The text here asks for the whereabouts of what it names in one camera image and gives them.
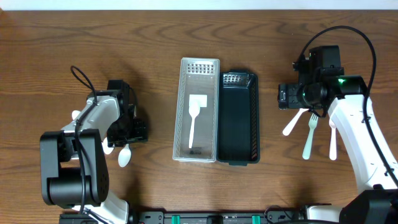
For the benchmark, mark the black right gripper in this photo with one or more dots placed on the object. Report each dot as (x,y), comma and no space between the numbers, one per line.
(287,98)

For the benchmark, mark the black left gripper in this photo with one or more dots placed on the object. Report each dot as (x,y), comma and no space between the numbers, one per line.
(130,131)

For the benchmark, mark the white plastic spoon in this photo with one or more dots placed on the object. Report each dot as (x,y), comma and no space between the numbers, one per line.
(107,149)
(194,111)
(75,114)
(125,155)

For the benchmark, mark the mint green plastic fork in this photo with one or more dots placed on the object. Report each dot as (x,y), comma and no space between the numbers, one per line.
(312,124)

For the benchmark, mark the pink plastic spoon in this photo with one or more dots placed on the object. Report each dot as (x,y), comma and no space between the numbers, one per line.
(290,126)

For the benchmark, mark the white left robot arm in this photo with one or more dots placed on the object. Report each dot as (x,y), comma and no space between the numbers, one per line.
(74,173)

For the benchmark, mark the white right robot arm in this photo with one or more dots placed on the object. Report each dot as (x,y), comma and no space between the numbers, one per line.
(375,168)

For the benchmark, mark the clear plastic mesh basket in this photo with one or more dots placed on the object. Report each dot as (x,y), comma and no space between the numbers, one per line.
(199,80)

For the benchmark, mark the pink plastic fork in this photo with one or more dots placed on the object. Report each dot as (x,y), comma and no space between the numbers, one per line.
(333,149)

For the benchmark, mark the black plastic mesh basket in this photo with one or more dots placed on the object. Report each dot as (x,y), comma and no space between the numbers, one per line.
(238,119)

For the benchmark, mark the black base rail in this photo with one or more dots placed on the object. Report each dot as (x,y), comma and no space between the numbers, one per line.
(186,217)

